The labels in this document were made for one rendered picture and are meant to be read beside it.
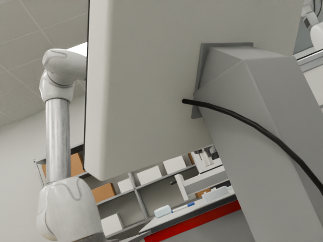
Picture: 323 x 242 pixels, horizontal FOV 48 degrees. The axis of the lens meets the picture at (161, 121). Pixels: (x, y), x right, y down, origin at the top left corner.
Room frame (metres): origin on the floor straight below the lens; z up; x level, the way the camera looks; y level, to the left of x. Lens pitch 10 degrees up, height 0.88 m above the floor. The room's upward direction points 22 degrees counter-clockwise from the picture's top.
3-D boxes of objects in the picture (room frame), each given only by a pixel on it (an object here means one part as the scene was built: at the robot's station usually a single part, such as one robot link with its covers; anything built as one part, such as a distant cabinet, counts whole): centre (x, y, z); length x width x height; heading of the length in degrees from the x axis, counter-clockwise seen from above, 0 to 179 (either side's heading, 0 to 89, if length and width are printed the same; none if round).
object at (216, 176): (1.60, -0.19, 0.86); 0.40 x 0.26 x 0.06; 88
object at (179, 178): (1.61, 0.02, 0.87); 0.29 x 0.02 x 0.11; 178
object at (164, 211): (2.20, 0.19, 0.78); 0.15 x 0.10 x 0.04; 5
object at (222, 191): (1.89, -0.11, 0.78); 0.12 x 0.08 x 0.04; 93
